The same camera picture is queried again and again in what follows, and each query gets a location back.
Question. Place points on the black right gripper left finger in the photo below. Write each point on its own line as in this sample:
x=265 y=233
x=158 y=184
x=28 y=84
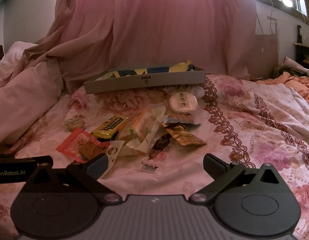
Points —
x=86 y=175

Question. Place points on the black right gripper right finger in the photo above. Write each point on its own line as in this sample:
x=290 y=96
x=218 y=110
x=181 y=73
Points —
x=224 y=175

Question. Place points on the red dried tofu packet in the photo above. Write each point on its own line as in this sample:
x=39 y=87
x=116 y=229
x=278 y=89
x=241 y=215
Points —
x=82 y=146

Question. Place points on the yellow snack bar packet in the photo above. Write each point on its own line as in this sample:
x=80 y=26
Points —
x=109 y=128

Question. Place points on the small green pastry packet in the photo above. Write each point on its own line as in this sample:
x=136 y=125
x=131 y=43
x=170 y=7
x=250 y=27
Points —
x=73 y=123

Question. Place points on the gold foil snack packet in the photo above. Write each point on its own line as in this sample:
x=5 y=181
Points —
x=183 y=136

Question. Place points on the orange bread packet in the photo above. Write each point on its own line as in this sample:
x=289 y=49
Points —
x=140 y=130

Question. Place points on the sausage snack blue packet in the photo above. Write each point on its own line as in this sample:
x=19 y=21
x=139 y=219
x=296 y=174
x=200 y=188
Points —
x=182 y=119

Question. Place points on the dark dried plum packet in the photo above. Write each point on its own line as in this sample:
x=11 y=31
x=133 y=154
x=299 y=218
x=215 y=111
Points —
x=159 y=145

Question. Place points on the round white rice cracker pack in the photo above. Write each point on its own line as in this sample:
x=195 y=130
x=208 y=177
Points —
x=183 y=102

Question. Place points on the floral pink quilt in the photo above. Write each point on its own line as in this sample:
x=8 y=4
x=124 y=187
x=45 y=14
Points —
x=242 y=121

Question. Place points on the pink folded duvet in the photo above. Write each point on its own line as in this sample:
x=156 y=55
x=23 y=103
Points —
x=26 y=97

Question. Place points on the grey cardboard tray box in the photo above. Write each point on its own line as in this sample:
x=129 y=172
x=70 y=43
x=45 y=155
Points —
x=113 y=80

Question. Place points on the orange cloth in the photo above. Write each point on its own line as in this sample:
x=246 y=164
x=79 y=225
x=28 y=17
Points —
x=299 y=84

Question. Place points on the dark wooden side table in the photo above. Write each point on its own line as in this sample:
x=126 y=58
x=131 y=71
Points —
x=302 y=50

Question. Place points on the pink curtain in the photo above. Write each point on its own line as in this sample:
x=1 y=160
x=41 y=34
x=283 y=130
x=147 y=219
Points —
x=90 y=36

